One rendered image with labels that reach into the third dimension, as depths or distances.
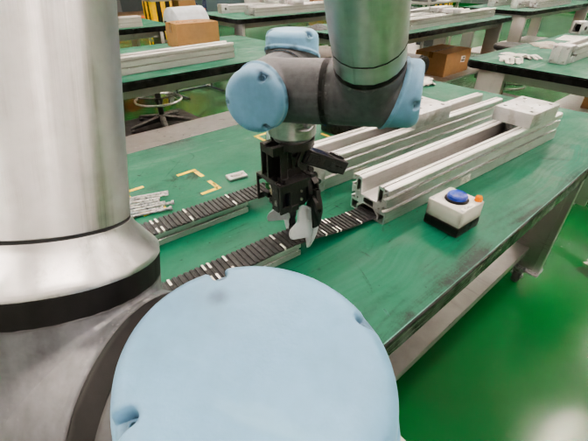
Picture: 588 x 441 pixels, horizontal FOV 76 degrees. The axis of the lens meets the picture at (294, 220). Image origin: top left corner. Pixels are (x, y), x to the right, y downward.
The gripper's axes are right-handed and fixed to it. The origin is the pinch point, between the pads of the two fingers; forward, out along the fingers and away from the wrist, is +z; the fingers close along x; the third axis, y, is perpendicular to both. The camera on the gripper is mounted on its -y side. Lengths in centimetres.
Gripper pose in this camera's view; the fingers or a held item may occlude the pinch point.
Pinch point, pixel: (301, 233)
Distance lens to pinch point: 72.4
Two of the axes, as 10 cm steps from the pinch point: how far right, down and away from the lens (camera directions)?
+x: 6.1, 4.5, -6.6
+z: 0.0, 8.3, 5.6
